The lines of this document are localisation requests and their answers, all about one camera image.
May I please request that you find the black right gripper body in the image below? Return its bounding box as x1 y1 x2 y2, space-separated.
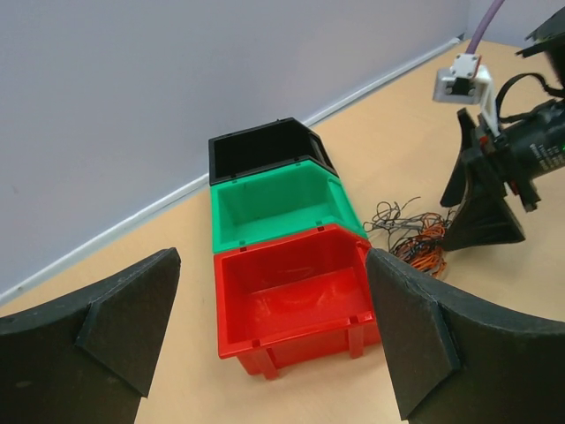
474 100 564 212

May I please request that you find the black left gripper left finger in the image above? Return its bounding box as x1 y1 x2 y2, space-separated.
1 248 181 423

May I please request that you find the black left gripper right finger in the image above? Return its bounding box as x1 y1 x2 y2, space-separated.
366 248 564 423

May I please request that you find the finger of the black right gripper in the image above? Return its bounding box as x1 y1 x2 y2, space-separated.
442 165 525 252
440 108 479 208

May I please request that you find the thin wire bundle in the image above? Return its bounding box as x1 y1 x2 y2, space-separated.
362 196 460 279

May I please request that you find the red plastic bin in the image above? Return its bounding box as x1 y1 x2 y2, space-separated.
214 224 380 379

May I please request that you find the green plastic bin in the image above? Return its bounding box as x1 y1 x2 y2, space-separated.
210 161 366 254

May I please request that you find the black plastic bin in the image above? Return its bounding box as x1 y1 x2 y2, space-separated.
208 117 337 186

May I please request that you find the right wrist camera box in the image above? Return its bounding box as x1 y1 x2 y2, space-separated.
433 53 492 105

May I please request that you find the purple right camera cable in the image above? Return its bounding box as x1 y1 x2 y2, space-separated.
464 0 504 57

